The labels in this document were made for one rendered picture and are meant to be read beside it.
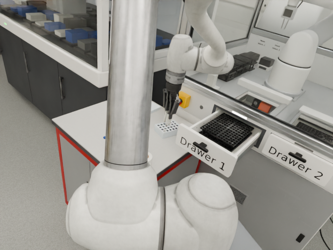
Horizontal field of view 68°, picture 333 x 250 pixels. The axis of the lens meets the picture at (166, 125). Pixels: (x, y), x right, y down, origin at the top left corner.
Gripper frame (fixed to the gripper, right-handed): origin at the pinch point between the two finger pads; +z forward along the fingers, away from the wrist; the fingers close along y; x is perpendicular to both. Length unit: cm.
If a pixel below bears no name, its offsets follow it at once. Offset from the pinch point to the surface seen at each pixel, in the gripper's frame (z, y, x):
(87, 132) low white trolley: 9.0, -14.1, -37.4
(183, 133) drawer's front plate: -4.6, 19.1, -5.4
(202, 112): 0.4, 2.7, 21.6
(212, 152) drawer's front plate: -3.9, 34.3, -1.2
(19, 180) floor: 85, -72, -72
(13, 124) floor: 85, -149, -66
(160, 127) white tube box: 5.8, -0.4, -3.3
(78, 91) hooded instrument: 24, -85, -21
